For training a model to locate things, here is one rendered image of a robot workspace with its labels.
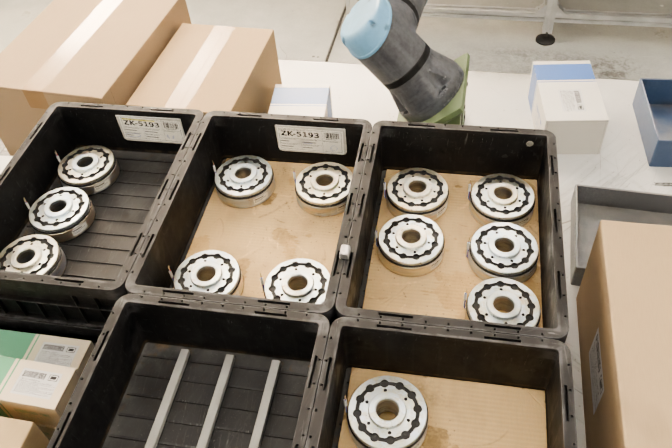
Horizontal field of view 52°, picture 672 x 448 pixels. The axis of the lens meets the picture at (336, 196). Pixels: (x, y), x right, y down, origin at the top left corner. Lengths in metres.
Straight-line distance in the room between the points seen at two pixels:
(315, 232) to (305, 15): 2.23
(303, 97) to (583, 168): 0.59
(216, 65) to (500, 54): 1.72
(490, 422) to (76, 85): 0.99
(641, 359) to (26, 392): 0.79
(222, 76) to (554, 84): 0.69
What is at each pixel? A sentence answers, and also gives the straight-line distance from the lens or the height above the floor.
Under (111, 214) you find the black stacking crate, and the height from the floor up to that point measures 0.83.
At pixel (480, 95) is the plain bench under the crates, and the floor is 0.70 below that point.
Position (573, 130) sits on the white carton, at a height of 0.76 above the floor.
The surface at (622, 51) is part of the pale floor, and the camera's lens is 3.09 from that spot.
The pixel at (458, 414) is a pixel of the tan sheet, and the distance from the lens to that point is 0.95.
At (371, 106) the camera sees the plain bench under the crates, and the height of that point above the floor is 0.70.
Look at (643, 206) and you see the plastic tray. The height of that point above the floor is 0.71.
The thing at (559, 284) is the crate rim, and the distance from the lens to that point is 0.98.
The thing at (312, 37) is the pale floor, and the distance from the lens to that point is 3.11.
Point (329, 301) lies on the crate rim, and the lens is 0.92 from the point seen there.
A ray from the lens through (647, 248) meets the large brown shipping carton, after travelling 1.07.
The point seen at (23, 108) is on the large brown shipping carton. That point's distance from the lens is 1.54.
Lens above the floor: 1.68
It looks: 46 degrees down
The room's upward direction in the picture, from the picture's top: 6 degrees counter-clockwise
